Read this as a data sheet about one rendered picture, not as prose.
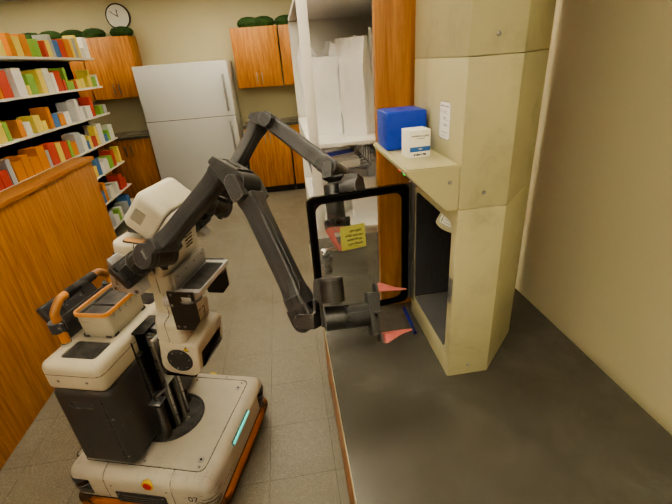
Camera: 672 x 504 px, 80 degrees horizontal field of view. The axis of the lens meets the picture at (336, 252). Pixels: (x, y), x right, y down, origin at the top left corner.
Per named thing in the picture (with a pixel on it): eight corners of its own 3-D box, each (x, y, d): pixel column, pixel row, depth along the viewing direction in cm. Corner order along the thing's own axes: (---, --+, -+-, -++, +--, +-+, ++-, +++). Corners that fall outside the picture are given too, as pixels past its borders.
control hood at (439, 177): (412, 173, 116) (413, 138, 111) (458, 211, 87) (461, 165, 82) (373, 177, 114) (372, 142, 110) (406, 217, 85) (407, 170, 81)
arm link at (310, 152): (275, 134, 153) (254, 121, 144) (283, 121, 152) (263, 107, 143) (344, 188, 128) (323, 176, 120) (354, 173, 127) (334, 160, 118)
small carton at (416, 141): (421, 152, 95) (421, 125, 93) (430, 156, 91) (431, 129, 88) (401, 154, 95) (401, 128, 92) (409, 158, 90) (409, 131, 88)
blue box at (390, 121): (413, 140, 109) (414, 105, 105) (426, 147, 100) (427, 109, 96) (377, 143, 108) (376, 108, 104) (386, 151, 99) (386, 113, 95)
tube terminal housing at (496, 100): (481, 300, 138) (507, 51, 105) (535, 363, 109) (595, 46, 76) (410, 309, 136) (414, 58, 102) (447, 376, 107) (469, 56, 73)
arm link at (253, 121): (269, 114, 157) (250, 101, 149) (289, 125, 149) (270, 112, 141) (217, 213, 164) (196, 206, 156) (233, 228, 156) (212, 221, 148)
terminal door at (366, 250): (408, 300, 132) (409, 182, 115) (318, 320, 126) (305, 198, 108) (407, 299, 133) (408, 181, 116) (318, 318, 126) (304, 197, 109)
